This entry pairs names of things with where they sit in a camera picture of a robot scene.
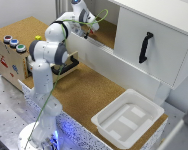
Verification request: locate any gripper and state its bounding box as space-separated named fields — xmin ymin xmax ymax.
xmin=83 ymin=19 xmax=101 ymax=34

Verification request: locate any white cabinet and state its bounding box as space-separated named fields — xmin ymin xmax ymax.
xmin=65 ymin=0 xmax=188 ymax=108

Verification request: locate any wooden drawer box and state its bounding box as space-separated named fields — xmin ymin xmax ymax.
xmin=0 ymin=16 xmax=80 ymax=92

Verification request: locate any green button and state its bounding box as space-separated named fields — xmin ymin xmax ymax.
xmin=15 ymin=43 xmax=28 ymax=54

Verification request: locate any blue button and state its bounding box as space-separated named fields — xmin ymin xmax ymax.
xmin=8 ymin=38 xmax=20 ymax=49

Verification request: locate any white sliding door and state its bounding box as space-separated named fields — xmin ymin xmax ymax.
xmin=112 ymin=6 xmax=188 ymax=90

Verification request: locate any red button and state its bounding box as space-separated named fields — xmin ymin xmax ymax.
xmin=2 ymin=34 xmax=14 ymax=44

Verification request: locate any white plastic box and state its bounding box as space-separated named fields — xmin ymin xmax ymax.
xmin=90 ymin=88 xmax=166 ymax=150

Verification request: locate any black drawer handle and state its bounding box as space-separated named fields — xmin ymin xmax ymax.
xmin=51 ymin=54 xmax=80 ymax=76

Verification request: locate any black door handle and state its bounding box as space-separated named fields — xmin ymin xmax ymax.
xmin=138 ymin=31 xmax=155 ymax=65

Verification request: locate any green cable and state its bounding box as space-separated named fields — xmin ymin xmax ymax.
xmin=23 ymin=8 xmax=109 ymax=150

